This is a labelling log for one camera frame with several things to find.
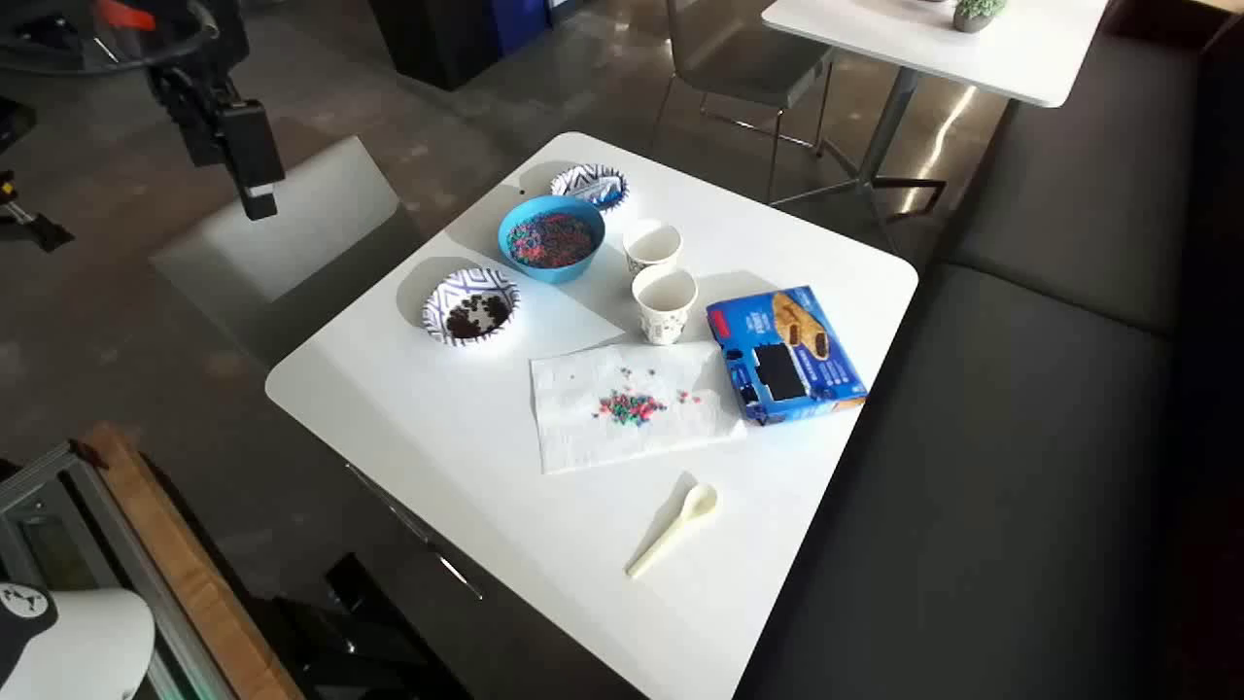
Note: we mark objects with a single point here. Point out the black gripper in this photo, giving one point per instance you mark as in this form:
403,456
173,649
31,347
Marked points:
224,124

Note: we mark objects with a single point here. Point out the patterned paper bowl with chocolate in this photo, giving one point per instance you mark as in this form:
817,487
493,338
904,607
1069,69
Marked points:
471,305

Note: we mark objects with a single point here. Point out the blue plastic bowl with candies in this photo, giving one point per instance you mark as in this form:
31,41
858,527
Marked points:
551,237

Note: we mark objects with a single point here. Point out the patterned paper bowl far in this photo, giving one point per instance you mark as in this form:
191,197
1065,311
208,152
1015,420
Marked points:
598,185

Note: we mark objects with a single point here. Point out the paper cup far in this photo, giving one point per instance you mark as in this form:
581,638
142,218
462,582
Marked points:
656,247

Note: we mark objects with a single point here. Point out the paper cup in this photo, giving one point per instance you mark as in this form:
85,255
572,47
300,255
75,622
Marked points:
665,301
656,247

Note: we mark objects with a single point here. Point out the white paper napkin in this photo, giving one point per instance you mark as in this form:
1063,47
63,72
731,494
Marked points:
633,403

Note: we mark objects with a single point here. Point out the white square table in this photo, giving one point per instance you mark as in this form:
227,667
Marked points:
453,437

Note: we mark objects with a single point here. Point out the paper cup near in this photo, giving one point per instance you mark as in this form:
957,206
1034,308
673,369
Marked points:
665,301

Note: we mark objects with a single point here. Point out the grey chair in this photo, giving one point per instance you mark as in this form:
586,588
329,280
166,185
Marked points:
725,47

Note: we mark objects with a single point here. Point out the white cap with logo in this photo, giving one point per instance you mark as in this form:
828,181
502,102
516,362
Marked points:
73,642

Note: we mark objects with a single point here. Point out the wooden shelf edge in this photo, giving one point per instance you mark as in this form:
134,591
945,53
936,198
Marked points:
182,559

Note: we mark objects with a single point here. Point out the blue cookie box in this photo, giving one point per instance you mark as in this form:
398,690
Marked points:
783,356

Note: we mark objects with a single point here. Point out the white plastic spoon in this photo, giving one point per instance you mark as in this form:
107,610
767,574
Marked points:
692,508

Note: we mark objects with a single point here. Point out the small potted plant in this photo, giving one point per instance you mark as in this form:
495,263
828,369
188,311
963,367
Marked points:
977,12

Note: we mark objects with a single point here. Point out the dark bench seat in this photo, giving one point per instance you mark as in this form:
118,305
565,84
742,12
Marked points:
1046,492

